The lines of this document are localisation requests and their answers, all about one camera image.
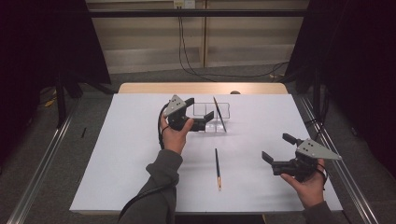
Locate black wall cables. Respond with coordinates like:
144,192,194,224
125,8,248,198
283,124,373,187
177,7,290,82

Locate hand-held gripper black cable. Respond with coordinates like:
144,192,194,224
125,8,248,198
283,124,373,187
117,103,180,224
315,161,329,189

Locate dark pencil with orange end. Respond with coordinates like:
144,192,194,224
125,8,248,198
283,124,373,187
214,147,222,191
212,96,228,133

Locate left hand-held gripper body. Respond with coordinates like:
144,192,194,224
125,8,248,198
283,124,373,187
162,94,206,133

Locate white wall socket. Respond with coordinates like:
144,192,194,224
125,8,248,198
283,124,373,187
173,0,196,9

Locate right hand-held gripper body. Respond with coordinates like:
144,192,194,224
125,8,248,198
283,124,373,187
271,138,343,183

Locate person's left hand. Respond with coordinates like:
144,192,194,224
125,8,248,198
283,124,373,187
159,115,194,156

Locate white table sheet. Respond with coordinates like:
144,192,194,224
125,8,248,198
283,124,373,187
69,92,344,216

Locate person's right hand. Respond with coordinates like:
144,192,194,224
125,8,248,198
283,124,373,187
279,158,328,209

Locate clear acrylic organizer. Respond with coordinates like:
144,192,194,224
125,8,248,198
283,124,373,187
192,102,232,135

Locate metal floor rail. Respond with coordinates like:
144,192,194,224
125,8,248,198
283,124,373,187
298,93,379,224
6,104,79,224

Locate black horizontal frame bar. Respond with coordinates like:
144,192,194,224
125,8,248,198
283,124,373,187
88,8,309,19

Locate left hand-held gripper black cable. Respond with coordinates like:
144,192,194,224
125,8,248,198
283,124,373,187
117,103,180,224

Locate black curtain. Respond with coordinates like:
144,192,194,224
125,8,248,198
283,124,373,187
284,0,396,171
0,0,112,162

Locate right hand-held gripper black cable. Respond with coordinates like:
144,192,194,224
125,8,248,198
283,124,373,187
315,161,329,189

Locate light wooden table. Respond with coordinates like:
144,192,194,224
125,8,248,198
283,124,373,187
118,81,289,95

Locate black stand post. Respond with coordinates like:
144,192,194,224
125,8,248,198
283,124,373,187
312,65,322,121
55,69,68,129

